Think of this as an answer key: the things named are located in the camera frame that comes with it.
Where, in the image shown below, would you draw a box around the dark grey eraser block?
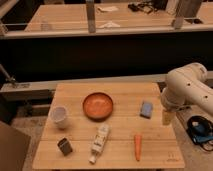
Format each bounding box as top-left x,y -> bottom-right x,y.
57,138 -> 73,156

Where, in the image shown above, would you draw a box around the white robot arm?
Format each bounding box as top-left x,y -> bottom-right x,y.
160,63 -> 213,125

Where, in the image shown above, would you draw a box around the blue sponge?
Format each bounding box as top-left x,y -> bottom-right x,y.
140,101 -> 153,118

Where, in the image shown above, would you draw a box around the orange carrot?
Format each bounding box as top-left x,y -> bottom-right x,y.
134,134 -> 142,161

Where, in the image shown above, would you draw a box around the white lotion bottle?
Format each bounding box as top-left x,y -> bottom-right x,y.
89,124 -> 110,164

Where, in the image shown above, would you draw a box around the white plastic cup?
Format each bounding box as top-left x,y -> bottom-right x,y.
50,106 -> 68,129

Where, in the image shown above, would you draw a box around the white paper on back table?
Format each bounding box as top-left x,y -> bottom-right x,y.
99,21 -> 121,28

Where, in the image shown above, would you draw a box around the black devices on back table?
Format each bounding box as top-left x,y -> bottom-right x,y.
128,1 -> 157,14

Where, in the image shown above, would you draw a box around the clear glass on back table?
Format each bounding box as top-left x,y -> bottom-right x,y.
41,21 -> 50,31

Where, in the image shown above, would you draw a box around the metal clamp at left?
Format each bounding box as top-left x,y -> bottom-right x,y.
0,63 -> 30,89

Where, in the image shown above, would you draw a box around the grey metal post right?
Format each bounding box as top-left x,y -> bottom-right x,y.
172,0 -> 187,29

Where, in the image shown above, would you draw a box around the grey metal post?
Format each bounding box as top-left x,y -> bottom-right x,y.
86,0 -> 96,33
172,0 -> 187,29

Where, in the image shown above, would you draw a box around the grey metal post left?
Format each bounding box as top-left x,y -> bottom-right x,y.
86,0 -> 96,33

